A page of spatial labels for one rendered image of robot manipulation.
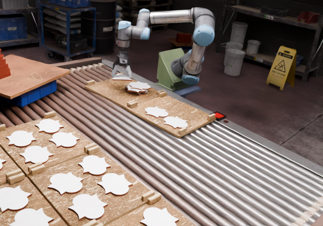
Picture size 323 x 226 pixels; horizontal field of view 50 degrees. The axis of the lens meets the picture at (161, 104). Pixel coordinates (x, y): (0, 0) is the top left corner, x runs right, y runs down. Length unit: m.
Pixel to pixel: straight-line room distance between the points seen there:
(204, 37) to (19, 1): 4.54
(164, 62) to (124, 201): 1.37
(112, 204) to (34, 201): 0.29
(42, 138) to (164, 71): 1.13
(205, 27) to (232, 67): 3.68
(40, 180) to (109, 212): 0.34
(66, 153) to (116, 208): 0.43
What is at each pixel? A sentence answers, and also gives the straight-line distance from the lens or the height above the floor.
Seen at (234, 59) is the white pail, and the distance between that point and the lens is 5.64.
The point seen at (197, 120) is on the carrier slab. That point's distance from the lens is 2.03.
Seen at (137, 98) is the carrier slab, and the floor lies 0.94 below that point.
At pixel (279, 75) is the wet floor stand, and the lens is 5.50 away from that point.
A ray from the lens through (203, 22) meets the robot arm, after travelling 2.06.
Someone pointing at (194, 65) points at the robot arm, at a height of 1.15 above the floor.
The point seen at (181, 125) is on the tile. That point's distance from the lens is 1.93.
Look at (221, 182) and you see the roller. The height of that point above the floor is 0.91.
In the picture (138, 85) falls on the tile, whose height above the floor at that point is 0.98.
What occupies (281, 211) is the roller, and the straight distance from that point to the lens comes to 1.55.
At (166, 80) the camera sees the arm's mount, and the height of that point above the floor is 0.93.
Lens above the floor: 1.86
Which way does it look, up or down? 25 degrees down
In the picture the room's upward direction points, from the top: 6 degrees clockwise
